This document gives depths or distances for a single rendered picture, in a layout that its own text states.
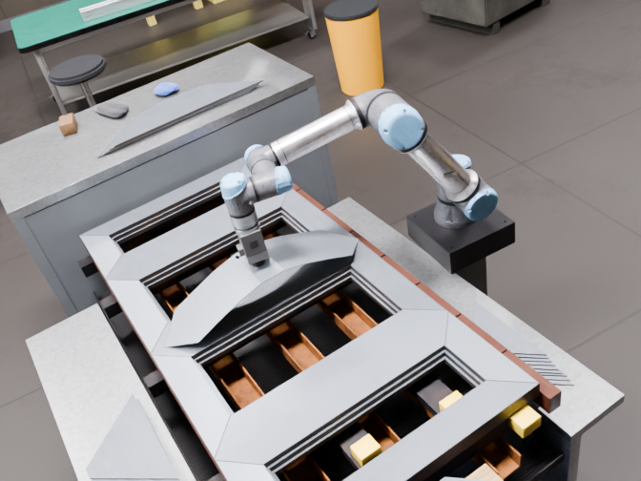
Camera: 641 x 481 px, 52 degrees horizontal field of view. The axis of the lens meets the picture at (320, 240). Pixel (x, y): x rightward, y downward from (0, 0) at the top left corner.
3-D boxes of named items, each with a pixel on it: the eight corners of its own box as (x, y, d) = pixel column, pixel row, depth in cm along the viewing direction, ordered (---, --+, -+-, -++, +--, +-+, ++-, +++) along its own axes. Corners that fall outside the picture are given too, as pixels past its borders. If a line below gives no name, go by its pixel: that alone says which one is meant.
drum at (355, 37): (328, 86, 506) (314, 8, 469) (371, 70, 516) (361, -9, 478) (353, 104, 477) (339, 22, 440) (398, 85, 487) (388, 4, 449)
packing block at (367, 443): (362, 469, 162) (361, 460, 159) (351, 455, 165) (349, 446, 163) (382, 455, 164) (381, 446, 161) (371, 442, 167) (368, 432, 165)
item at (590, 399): (570, 443, 171) (571, 436, 169) (309, 224, 264) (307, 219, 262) (623, 402, 177) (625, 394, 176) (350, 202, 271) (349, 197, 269)
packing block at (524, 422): (523, 439, 160) (523, 429, 158) (507, 426, 164) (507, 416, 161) (541, 426, 162) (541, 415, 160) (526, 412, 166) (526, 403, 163)
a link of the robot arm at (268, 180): (279, 154, 189) (242, 165, 188) (290, 172, 181) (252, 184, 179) (285, 176, 194) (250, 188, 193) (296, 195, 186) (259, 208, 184)
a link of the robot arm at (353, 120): (382, 71, 198) (236, 145, 196) (397, 84, 189) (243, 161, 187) (392, 103, 205) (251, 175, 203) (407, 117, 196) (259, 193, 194)
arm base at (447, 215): (461, 198, 240) (460, 175, 234) (486, 218, 228) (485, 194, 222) (425, 213, 236) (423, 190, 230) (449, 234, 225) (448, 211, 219)
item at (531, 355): (543, 408, 177) (543, 400, 174) (444, 328, 205) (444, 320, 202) (575, 385, 181) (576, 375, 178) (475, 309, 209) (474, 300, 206)
